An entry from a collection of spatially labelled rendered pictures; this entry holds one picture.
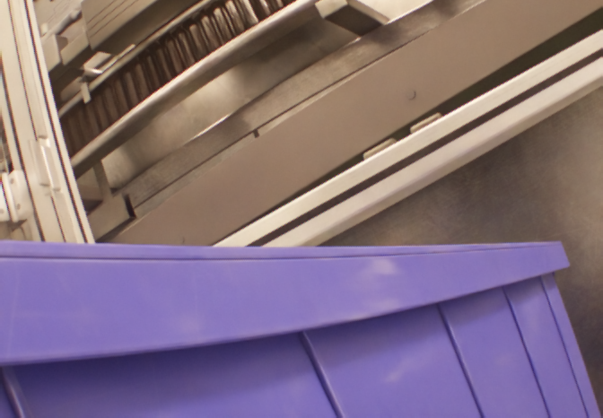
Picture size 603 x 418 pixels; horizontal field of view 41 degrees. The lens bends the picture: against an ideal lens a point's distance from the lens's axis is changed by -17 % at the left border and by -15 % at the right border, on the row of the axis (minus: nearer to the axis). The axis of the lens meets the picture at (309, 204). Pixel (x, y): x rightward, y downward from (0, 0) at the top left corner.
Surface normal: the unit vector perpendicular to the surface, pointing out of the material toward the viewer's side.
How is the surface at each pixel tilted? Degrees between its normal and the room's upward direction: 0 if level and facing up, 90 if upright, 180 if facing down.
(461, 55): 90
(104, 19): 90
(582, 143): 90
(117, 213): 90
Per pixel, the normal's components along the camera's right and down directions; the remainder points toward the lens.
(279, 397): 0.81, -0.45
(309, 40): -0.44, -0.04
